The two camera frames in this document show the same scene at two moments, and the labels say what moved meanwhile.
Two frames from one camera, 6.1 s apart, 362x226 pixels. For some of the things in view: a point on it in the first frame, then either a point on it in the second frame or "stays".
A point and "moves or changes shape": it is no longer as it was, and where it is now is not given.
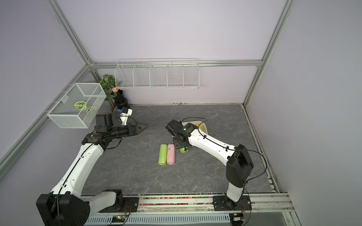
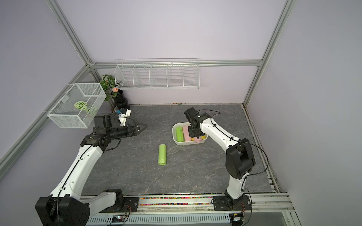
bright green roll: (183, 150) moves or changes shape
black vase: (120, 101) stays
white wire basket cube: (78, 107) stays
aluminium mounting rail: (271, 202) stays
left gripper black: (135, 132) stays
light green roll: (162, 160) stays
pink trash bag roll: (170, 154) moves or changes shape
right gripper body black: (176, 143) -> (192, 132)
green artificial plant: (108, 83) stays
